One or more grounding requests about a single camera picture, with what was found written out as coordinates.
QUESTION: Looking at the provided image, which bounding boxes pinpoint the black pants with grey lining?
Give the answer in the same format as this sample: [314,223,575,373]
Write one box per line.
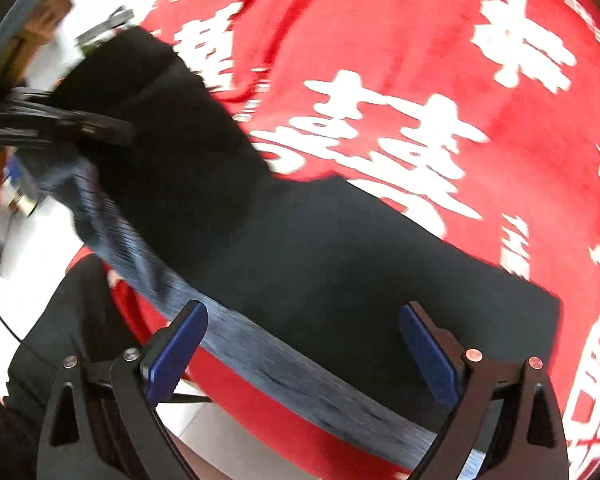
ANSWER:
[22,28,559,479]

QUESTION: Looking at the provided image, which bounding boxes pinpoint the red blanket with white characters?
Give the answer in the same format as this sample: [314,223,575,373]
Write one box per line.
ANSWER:
[133,0,600,479]

